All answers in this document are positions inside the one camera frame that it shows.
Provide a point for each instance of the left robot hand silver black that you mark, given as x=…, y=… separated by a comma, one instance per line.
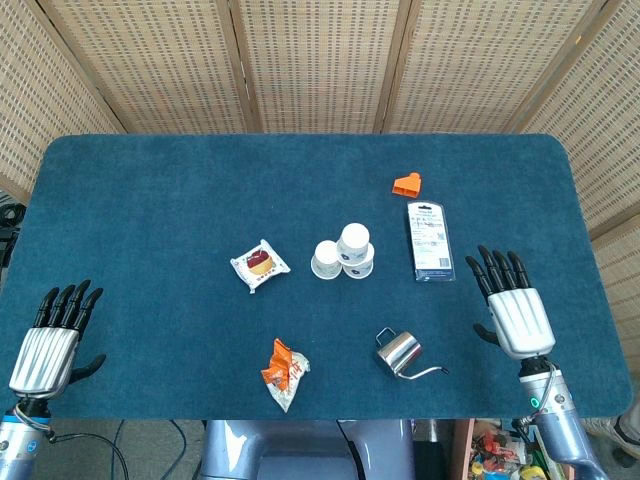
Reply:
x=45, y=355

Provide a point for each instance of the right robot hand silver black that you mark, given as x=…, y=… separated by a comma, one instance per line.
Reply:
x=520, y=320

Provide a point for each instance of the white paper cup blue flowers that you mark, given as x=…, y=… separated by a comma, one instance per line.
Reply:
x=357, y=270
x=354, y=240

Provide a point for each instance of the white paper cup green flowers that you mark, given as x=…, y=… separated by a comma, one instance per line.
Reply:
x=325, y=260

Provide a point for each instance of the right robot arm grey-blue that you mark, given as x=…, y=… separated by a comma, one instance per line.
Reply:
x=555, y=430

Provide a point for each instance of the left robot arm grey-blue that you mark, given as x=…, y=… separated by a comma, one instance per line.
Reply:
x=20, y=440

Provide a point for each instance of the woven rattan screen panel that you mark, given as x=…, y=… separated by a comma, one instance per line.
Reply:
x=475, y=65
x=625, y=280
x=320, y=65
x=40, y=100
x=160, y=65
x=610, y=125

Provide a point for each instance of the clear blister pack card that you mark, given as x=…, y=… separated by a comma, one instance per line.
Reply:
x=430, y=240

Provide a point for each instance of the stainless steel gooseneck kettle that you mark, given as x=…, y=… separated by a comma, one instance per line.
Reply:
x=397, y=352

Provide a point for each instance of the crate of colourful toys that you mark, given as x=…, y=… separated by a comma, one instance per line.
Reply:
x=490, y=450

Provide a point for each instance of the black equipment beside table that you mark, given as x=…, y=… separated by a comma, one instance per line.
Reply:
x=10, y=215

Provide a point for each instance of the grey shoe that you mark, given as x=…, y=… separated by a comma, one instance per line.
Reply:
x=629, y=430

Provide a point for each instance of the orange plastic clip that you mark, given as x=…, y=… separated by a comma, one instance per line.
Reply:
x=406, y=186

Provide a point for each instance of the blue table cloth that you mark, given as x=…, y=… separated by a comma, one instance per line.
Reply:
x=150, y=200

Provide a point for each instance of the cake snack packet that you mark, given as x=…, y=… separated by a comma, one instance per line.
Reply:
x=260, y=265

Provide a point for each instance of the crumpled orange snack bag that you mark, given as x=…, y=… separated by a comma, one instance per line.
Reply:
x=282, y=372

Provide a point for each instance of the grey-blue robot torso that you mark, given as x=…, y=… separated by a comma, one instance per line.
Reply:
x=300, y=450

